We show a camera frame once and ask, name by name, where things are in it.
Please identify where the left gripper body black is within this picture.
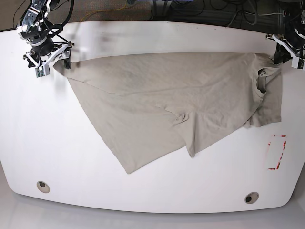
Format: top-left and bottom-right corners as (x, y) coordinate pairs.
(273, 44), (292, 64)

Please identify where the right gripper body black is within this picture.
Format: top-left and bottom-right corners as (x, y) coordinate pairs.
(26, 49), (71, 68)

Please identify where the beige t-shirt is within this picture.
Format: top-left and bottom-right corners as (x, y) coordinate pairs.
(54, 52), (282, 174)

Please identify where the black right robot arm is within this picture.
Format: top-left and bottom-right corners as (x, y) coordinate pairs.
(16, 0), (74, 77)

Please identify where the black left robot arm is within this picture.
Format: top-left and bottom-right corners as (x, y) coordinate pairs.
(272, 0), (305, 70)

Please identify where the red tape rectangle marking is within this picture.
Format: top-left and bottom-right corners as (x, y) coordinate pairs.
(265, 135), (287, 170)

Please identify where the left table grommet hole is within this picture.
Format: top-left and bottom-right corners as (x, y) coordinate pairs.
(37, 181), (50, 194)

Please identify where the table grommet hole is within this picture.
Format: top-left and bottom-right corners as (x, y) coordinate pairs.
(244, 192), (259, 204)
(37, 181), (50, 194)

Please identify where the right table grommet hole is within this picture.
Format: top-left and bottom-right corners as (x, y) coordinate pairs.
(244, 192), (259, 204)

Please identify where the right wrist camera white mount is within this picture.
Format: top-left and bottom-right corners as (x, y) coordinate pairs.
(23, 42), (74, 78)

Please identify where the yellow cable on floor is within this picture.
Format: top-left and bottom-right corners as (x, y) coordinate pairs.
(81, 0), (131, 23)

